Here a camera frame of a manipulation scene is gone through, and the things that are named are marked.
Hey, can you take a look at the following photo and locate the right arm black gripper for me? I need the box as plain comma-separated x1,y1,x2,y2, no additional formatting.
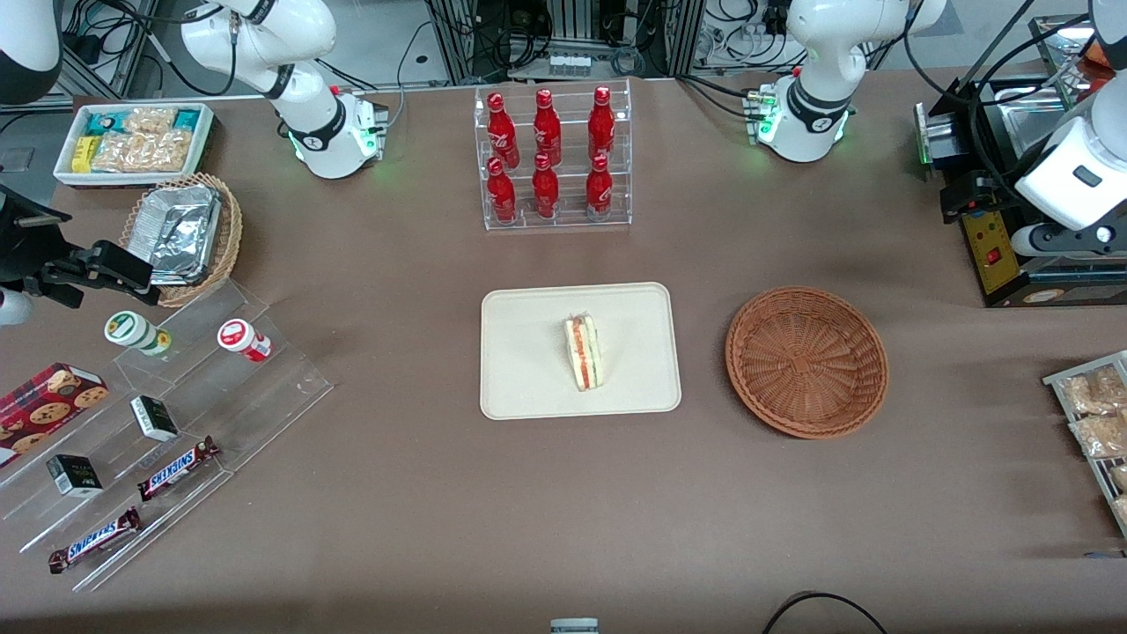
0,181,164,310

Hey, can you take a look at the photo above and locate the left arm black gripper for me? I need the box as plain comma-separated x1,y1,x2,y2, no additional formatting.
939,170,1027,226

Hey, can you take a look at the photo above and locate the triangular sandwich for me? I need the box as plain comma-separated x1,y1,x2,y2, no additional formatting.
563,314,604,393

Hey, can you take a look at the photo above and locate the silver foil tray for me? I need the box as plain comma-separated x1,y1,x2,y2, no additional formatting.
139,185,221,284

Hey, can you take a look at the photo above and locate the oval wicker basket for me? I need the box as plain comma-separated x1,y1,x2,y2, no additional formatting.
119,173,244,309

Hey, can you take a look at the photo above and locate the tray of packaged pastries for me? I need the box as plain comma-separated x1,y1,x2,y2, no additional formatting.
1042,350,1127,538

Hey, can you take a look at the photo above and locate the round brown wicker basket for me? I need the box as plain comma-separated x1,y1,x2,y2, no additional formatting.
725,286,890,440

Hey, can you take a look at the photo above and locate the cream rectangular tray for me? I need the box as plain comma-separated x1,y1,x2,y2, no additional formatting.
480,282,683,422

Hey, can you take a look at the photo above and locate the grey box with green light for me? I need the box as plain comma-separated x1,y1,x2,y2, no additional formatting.
914,101,962,170

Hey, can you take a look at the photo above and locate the green lid white cup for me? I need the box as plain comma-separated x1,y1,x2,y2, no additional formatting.
104,311,173,358

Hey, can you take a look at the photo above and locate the black appliance with yellow panel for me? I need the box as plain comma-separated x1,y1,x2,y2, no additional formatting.
916,75,1127,309

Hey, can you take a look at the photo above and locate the steel pan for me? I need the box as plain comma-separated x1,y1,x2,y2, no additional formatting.
991,77,1088,161

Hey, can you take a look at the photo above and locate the red cookie box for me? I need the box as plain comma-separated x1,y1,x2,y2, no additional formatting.
0,362,111,468

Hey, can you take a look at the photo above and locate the large clear cracker bag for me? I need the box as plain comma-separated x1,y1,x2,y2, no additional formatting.
91,130,193,173

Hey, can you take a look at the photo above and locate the small black box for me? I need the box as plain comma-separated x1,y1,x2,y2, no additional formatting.
46,454,104,498
130,395,180,442

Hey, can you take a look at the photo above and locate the red lid white cup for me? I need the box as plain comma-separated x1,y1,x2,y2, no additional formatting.
217,319,273,363

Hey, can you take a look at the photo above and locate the small clear cracker bag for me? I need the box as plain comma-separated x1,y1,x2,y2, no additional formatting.
123,107,177,135

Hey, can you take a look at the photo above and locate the white rectangular snack bin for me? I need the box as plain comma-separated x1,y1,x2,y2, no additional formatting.
53,102,217,188

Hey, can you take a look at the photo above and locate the clear acrylic stepped stand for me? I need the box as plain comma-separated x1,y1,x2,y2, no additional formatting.
0,277,335,593

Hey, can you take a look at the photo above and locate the brown Snickers bar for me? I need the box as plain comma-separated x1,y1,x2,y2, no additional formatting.
48,506,143,575
136,436,221,503

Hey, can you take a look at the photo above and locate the clear bag of snacks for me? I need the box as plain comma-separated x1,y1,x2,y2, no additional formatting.
1061,368,1127,415
1070,412,1127,460

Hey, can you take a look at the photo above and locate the red cola bottle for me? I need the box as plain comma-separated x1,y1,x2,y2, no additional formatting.
531,153,561,219
486,92,520,170
587,85,616,164
532,88,563,168
586,154,615,221
487,158,518,224

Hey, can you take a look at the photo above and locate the clear acrylic bottle rack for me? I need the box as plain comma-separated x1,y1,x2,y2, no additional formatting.
473,77,633,232

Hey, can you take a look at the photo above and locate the black cable loop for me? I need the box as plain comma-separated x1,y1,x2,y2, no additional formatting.
762,592,890,634

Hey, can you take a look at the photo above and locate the aluminium frame rack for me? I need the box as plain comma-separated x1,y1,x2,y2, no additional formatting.
421,0,710,85

